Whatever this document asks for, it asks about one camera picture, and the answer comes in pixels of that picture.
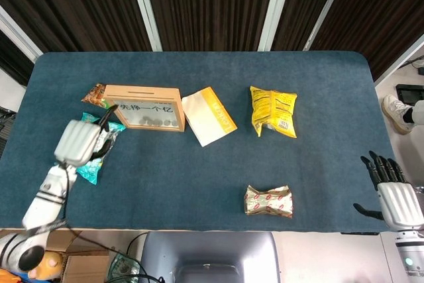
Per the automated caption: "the brown cardboard box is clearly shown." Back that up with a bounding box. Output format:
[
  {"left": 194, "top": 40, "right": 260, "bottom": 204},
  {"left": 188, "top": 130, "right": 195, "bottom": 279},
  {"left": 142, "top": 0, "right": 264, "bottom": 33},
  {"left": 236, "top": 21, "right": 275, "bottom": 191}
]
[{"left": 49, "top": 229, "right": 112, "bottom": 283}]

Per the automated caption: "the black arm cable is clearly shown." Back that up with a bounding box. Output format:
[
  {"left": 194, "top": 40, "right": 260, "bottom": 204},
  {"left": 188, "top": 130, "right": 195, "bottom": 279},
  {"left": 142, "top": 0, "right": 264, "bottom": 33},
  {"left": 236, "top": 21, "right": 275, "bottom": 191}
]
[{"left": 59, "top": 163, "right": 148, "bottom": 255}]

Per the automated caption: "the teal blue table cloth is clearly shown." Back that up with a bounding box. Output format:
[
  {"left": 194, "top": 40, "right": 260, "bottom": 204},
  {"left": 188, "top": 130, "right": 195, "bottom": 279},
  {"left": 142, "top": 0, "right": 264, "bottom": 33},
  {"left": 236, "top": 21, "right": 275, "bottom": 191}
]
[{"left": 0, "top": 51, "right": 397, "bottom": 233}]

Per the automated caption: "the yellow white paper envelope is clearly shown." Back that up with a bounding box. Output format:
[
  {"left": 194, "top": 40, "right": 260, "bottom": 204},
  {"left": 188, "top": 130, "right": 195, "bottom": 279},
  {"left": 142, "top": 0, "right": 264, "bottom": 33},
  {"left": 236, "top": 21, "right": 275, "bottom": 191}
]
[{"left": 181, "top": 86, "right": 238, "bottom": 148}]

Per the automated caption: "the robot right hand grey black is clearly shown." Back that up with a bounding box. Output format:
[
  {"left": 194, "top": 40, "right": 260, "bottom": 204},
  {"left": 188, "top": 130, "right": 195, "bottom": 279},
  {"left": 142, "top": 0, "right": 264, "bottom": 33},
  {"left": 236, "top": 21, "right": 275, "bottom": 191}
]
[{"left": 352, "top": 150, "right": 424, "bottom": 232}]

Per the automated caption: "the gold red foil packet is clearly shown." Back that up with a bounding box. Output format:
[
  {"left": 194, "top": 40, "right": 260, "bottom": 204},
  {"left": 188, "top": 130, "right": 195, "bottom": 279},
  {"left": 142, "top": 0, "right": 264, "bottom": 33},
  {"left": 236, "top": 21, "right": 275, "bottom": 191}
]
[{"left": 244, "top": 184, "right": 294, "bottom": 219}]

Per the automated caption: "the white sneaker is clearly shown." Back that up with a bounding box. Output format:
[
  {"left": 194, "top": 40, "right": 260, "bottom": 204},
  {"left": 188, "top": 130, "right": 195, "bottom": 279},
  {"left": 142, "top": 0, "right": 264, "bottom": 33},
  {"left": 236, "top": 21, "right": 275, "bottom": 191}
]
[{"left": 382, "top": 94, "right": 415, "bottom": 135}]

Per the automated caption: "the yellow chip bag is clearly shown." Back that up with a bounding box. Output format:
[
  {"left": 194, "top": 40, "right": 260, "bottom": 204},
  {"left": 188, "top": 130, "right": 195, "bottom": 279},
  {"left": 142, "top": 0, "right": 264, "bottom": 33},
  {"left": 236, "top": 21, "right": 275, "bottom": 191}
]
[{"left": 249, "top": 85, "right": 298, "bottom": 139}]

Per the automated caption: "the green patterned bag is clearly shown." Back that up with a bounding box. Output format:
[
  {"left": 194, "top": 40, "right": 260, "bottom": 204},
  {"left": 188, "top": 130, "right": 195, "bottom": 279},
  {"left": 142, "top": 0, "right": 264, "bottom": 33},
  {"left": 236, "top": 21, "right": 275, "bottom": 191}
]
[{"left": 107, "top": 252, "right": 142, "bottom": 283}]

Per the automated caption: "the person's lower leg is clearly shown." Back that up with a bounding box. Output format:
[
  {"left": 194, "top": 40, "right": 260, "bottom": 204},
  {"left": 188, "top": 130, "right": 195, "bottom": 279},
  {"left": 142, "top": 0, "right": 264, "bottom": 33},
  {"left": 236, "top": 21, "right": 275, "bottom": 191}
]
[{"left": 402, "top": 99, "right": 424, "bottom": 125}]

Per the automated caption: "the orange green snack bag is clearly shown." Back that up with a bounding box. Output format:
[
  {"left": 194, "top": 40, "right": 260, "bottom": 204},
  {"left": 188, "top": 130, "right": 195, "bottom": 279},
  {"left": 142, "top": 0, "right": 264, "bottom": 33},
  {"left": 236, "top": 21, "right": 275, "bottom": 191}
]
[{"left": 81, "top": 83, "right": 110, "bottom": 109}]

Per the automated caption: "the wooden frame money box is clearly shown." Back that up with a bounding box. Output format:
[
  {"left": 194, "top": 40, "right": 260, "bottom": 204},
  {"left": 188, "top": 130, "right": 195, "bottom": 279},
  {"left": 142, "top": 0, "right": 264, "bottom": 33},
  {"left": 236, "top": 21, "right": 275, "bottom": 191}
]
[{"left": 103, "top": 84, "right": 185, "bottom": 133}]

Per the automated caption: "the white partition post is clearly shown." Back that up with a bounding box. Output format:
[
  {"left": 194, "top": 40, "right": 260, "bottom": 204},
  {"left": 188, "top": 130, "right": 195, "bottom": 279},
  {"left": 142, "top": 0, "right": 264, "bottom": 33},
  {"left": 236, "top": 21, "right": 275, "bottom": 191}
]
[
  {"left": 0, "top": 6, "right": 44, "bottom": 62},
  {"left": 374, "top": 32, "right": 424, "bottom": 84},
  {"left": 258, "top": 0, "right": 295, "bottom": 51},
  {"left": 303, "top": 0, "right": 352, "bottom": 51},
  {"left": 127, "top": 0, "right": 162, "bottom": 51}
]

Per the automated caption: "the teal clear snack bag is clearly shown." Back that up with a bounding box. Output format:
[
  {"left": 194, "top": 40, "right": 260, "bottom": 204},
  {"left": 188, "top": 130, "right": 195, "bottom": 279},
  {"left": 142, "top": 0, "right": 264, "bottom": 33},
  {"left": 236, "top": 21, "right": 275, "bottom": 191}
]
[{"left": 76, "top": 112, "right": 127, "bottom": 186}]

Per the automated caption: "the orange plush toy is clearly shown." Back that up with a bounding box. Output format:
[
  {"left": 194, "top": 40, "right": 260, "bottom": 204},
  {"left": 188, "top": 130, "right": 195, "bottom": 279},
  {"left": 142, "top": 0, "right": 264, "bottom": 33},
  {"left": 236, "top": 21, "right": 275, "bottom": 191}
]
[{"left": 28, "top": 251, "right": 63, "bottom": 280}]

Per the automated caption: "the grey robot torso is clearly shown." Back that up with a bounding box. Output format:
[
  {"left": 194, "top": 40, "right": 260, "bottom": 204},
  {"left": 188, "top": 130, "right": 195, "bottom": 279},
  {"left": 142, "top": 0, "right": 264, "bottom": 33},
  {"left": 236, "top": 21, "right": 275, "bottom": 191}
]
[{"left": 140, "top": 231, "right": 282, "bottom": 283}]

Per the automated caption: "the black floor device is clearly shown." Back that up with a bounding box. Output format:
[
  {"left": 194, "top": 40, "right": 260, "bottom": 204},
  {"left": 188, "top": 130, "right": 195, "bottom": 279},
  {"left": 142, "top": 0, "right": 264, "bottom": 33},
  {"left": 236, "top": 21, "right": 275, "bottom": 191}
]
[{"left": 396, "top": 84, "right": 424, "bottom": 103}]

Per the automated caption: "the robot left hand grey black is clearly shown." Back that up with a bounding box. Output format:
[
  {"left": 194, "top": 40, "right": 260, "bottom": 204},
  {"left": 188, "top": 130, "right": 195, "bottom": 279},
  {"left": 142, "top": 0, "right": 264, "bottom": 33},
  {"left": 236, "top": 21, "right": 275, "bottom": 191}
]
[{"left": 54, "top": 103, "right": 119, "bottom": 167}]

